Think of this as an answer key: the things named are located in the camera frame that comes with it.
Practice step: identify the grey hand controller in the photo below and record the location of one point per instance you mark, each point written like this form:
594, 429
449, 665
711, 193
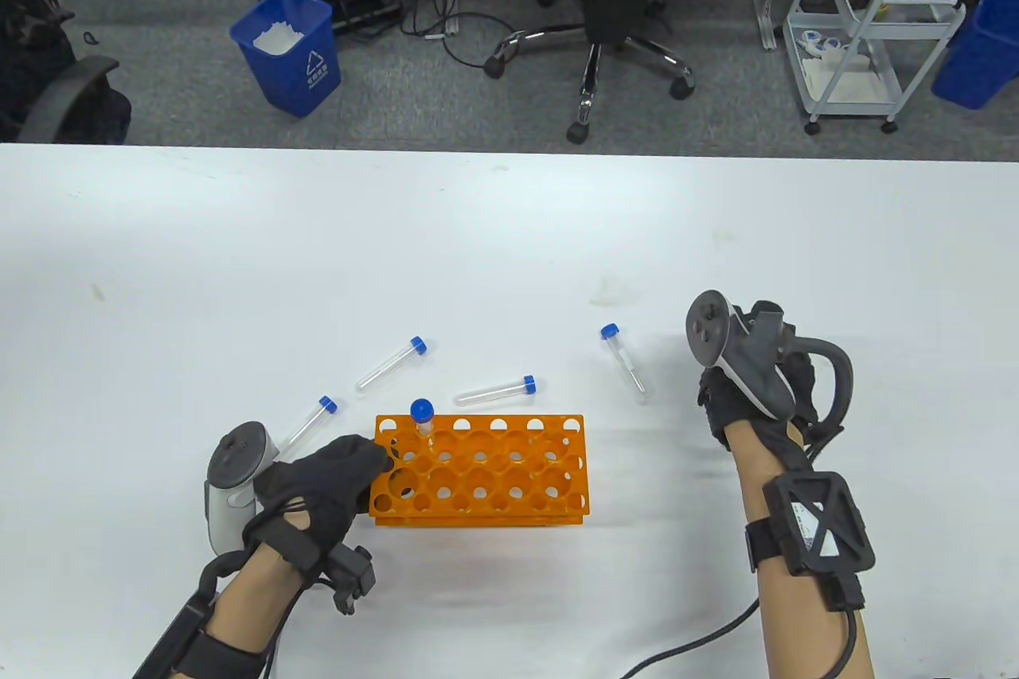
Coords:
708, 329
235, 456

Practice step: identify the white flat box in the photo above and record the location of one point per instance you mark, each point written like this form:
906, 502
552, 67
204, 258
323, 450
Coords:
852, 82

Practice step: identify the person's left forearm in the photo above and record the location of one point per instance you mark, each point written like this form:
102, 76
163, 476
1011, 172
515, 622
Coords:
247, 607

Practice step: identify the black glove connector box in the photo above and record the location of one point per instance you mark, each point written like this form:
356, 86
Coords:
350, 579

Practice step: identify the white utility cart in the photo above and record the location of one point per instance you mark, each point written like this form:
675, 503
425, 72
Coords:
848, 107

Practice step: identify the black office chair with armrest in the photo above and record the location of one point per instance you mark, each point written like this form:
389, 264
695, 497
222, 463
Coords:
72, 86

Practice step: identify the person's right forearm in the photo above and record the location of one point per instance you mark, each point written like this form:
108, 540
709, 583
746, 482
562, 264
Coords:
804, 639

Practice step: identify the person's right hand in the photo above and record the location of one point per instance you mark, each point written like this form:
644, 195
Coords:
720, 408

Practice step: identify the white paper scraps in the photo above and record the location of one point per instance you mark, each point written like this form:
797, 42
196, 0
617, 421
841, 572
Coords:
277, 40

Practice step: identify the person's left hand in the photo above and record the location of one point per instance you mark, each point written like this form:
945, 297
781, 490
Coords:
326, 476

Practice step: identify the orange test tube rack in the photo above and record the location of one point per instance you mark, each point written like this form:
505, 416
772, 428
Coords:
478, 520

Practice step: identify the blue recycling bin white symbol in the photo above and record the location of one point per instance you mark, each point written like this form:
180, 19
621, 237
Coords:
302, 74

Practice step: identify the small white blue object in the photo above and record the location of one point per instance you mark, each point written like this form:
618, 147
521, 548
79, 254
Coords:
820, 42

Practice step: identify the plain blue waste bin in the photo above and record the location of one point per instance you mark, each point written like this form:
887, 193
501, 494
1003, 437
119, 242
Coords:
975, 58

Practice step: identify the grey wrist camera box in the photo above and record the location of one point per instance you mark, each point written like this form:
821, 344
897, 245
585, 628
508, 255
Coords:
167, 643

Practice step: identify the black lattice wrist camera mount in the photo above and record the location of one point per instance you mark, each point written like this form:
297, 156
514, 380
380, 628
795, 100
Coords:
812, 520

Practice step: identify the clear test tube blue cap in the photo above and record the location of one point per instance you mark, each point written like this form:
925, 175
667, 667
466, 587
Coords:
421, 410
610, 330
418, 346
328, 403
529, 385

